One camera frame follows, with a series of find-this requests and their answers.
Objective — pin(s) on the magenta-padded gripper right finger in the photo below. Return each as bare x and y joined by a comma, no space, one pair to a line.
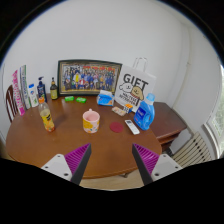
163,165

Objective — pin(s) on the white and green box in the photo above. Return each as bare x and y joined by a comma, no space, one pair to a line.
24,86

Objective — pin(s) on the dark blue pump bottle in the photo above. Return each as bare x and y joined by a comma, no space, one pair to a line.
41,91

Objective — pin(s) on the white bottle with blue cap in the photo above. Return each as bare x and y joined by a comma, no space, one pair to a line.
33,96

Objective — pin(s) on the pink mug with orange print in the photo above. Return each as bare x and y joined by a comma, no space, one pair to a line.
90,122

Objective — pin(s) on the white remote control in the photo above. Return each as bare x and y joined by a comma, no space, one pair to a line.
132,127

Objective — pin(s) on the brown wooden chair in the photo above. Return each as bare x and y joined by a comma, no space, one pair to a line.
11,103

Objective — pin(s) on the white paper gift bag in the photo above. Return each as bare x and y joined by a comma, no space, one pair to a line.
135,86

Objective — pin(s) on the dark wooden side table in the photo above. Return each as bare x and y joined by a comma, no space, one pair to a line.
168,121

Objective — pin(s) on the blue tissue pack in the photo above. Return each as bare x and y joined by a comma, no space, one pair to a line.
105,99

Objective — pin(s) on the amber pump bottle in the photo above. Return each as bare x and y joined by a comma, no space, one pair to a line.
54,91

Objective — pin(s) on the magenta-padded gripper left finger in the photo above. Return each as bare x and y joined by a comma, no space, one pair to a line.
60,165

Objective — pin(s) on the orange juice bottle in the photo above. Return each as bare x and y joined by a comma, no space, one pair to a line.
47,118

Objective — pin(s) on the blue detergent bottle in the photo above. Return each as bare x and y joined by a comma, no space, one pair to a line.
144,115

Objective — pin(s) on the white radiator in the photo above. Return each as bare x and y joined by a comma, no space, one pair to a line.
195,150

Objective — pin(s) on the colourful puzzle cube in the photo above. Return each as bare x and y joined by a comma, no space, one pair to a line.
128,108

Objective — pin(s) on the small beige snack packet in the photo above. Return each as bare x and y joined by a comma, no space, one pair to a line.
119,111

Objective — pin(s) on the framed group photo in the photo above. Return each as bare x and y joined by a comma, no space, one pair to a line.
88,78

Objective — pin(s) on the green soap bar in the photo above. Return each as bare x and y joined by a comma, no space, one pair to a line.
81,99
69,98

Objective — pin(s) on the flat round red coaster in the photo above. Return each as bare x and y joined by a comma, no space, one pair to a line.
116,127

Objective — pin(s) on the window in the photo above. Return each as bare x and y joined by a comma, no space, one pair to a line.
217,116

